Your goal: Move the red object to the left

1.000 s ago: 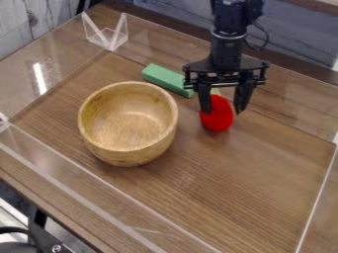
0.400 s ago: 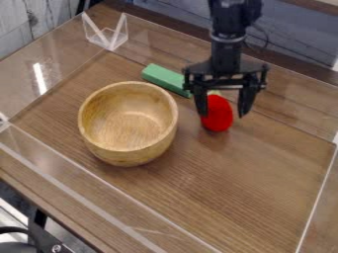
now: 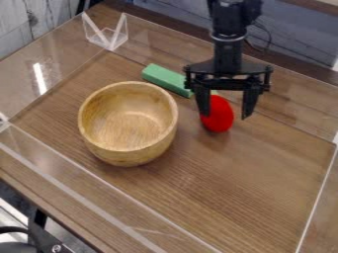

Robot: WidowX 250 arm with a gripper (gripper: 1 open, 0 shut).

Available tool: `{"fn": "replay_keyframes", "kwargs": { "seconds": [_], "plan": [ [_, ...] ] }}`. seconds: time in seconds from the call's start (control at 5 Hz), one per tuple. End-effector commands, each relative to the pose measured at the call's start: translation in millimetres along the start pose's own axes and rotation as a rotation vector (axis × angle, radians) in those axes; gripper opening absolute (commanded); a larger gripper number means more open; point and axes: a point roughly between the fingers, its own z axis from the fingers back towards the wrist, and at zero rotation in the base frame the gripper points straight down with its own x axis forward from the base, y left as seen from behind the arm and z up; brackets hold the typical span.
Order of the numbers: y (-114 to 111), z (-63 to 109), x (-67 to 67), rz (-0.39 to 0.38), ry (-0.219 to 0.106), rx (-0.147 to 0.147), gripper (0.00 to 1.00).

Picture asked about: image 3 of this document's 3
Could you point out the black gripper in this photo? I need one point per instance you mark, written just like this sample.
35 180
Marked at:
251 79

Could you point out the red plush fruit green stem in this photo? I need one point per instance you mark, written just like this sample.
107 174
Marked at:
221 118

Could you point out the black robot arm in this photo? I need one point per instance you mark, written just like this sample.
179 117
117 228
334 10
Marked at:
231 18

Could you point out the green rectangular block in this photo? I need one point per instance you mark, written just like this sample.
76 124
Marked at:
167 79

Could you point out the wooden bowl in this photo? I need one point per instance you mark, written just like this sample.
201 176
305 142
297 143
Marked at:
127 123

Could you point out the clear acrylic stand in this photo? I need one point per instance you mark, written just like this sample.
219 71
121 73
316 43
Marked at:
107 38

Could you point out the clear acrylic tray wall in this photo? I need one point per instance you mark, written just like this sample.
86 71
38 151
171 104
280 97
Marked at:
114 222

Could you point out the black table leg frame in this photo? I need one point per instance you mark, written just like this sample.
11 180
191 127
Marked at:
44 241

